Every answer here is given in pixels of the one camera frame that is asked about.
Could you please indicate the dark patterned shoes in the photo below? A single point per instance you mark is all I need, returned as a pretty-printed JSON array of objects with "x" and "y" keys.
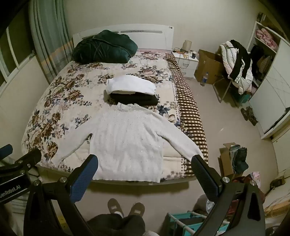
[{"x": 249, "y": 115}]

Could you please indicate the white wardrobe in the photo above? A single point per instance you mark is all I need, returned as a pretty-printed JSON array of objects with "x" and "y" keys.
[{"x": 274, "y": 90}]

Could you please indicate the white knit sweater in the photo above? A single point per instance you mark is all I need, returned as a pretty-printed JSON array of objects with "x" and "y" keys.
[{"x": 126, "y": 140}]

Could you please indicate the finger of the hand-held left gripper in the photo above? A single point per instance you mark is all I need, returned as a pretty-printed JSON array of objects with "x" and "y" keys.
[
  {"x": 5, "y": 151},
  {"x": 30, "y": 156}
]

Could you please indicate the floral blanket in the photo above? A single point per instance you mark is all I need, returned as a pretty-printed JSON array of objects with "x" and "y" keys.
[{"x": 68, "y": 95}]

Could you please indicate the brown slipper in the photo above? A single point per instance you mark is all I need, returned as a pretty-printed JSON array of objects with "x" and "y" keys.
[
  {"x": 114, "y": 206},
  {"x": 137, "y": 210}
]

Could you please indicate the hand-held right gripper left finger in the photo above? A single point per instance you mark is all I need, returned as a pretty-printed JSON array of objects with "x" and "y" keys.
[{"x": 83, "y": 179}]

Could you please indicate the dark mug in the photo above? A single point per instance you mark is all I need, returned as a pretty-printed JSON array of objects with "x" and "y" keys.
[{"x": 194, "y": 55}]

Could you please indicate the large cardboard box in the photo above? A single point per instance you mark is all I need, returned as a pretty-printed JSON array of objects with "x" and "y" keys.
[{"x": 209, "y": 64}]

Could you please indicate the window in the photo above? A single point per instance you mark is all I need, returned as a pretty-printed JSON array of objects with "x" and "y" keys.
[{"x": 13, "y": 52}]

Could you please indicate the brown checked bed sheet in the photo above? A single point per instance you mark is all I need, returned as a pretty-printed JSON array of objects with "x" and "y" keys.
[{"x": 188, "y": 102}]

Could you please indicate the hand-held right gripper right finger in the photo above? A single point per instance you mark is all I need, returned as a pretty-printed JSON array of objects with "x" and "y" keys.
[{"x": 205, "y": 179}]

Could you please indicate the person's legs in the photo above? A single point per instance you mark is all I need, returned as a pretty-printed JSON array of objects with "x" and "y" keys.
[{"x": 117, "y": 224}]

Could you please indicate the teal plastic bin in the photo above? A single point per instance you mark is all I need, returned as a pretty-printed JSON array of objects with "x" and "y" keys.
[{"x": 241, "y": 98}]

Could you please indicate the pile of colourful clothes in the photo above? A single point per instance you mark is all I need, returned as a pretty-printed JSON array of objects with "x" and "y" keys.
[{"x": 255, "y": 179}]

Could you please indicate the white bed headboard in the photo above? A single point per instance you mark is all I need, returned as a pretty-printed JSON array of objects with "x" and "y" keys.
[{"x": 147, "y": 36}]

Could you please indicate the wooden chair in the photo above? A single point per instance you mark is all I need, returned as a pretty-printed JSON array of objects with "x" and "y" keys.
[{"x": 223, "y": 87}]

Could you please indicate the striped green curtain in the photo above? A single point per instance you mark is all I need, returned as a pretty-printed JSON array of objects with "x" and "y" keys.
[{"x": 49, "y": 38}]

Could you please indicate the small cardboard box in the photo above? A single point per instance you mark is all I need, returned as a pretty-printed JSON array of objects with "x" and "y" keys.
[{"x": 225, "y": 161}]

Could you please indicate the plastic water bottle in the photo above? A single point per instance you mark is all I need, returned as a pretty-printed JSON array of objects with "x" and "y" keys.
[{"x": 204, "y": 79}]

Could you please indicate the folded black garment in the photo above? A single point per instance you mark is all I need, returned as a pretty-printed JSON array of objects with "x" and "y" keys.
[{"x": 133, "y": 98}]

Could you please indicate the pink folded blanket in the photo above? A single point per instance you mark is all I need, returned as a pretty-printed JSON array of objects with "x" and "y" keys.
[{"x": 266, "y": 37}]

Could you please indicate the black jacket with white stripes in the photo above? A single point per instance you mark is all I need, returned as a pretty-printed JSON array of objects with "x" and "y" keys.
[{"x": 241, "y": 61}]

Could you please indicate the folded white garment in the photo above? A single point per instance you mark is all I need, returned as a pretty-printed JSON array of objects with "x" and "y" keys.
[{"x": 131, "y": 85}]

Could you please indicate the white nightstand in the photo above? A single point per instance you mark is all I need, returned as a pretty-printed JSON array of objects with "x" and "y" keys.
[{"x": 189, "y": 64}]

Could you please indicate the dark green duvet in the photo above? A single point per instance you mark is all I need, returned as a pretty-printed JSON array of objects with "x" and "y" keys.
[{"x": 104, "y": 48}]

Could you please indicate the teal storage rack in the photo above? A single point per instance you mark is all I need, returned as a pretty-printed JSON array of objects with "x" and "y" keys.
[{"x": 181, "y": 223}]

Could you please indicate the dark clothes bundle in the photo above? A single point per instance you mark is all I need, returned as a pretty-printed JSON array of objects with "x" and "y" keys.
[{"x": 239, "y": 158}]

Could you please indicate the cream table lamp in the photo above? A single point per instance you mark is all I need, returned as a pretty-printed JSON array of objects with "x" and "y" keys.
[{"x": 187, "y": 46}]

